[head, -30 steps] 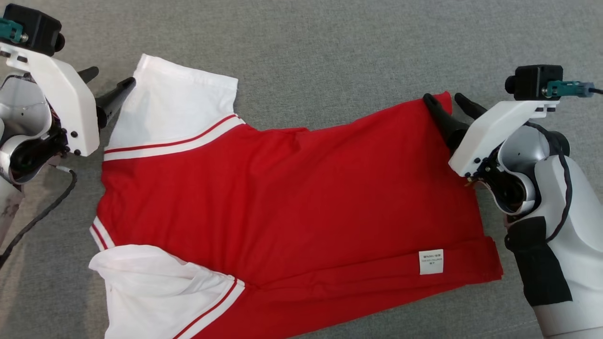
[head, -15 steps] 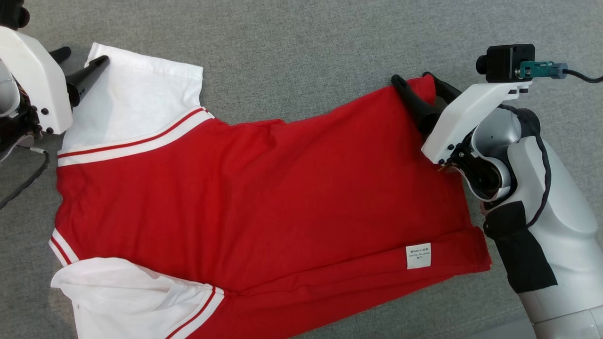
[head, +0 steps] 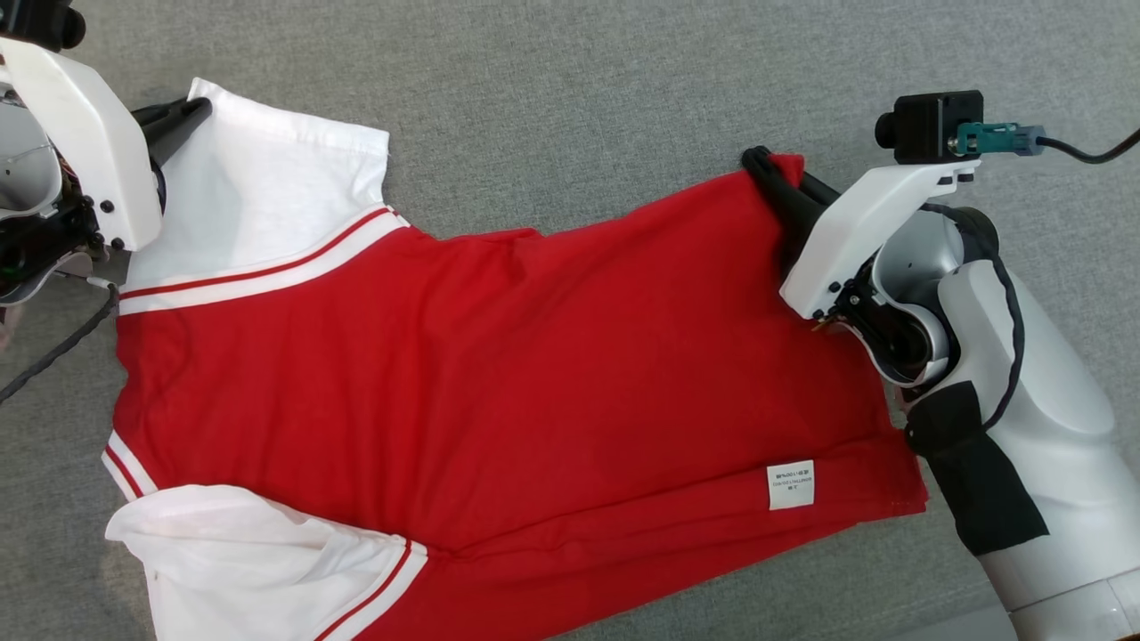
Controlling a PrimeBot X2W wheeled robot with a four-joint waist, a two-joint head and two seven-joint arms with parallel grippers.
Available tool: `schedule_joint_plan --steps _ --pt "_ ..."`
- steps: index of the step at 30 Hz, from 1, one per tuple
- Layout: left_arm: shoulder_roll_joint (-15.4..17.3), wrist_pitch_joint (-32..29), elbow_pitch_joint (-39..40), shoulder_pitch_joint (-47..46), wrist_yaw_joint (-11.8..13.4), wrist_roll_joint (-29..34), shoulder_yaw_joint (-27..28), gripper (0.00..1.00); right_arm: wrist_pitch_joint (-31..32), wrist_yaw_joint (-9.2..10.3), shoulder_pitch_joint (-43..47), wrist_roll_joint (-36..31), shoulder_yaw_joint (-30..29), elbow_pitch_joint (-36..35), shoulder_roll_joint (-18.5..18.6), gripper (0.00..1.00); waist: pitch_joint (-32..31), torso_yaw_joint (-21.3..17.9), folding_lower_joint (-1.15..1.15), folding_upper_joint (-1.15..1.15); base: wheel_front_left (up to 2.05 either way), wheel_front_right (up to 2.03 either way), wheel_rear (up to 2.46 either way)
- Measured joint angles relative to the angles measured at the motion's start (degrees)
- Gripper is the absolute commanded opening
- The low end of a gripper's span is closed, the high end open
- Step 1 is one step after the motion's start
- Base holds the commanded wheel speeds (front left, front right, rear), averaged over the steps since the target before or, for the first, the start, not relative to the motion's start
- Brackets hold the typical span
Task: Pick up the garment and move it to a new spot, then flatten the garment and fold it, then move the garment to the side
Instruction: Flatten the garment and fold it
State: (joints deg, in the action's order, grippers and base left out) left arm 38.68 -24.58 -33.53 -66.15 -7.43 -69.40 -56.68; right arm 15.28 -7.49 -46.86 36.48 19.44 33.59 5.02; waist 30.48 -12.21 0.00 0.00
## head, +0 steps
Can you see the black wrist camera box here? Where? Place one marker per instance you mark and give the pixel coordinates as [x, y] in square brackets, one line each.
[36, 22]
[931, 125]

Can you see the teal right camera connector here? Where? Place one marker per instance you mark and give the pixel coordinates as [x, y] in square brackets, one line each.
[997, 139]

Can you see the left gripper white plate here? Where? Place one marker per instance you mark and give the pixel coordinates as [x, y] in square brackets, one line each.
[89, 142]

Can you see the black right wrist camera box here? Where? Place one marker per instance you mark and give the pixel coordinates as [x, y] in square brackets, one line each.
[931, 125]

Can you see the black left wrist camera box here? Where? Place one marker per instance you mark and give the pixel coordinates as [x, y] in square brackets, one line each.
[36, 22]

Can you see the red and white jersey shirt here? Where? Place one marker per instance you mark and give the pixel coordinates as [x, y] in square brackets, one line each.
[490, 374]

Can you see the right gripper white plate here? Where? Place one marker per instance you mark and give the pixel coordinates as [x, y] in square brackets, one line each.
[855, 231]

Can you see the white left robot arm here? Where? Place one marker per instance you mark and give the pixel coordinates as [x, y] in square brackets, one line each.
[22, 169]

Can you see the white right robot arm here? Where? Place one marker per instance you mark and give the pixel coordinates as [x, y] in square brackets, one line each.
[1051, 427]

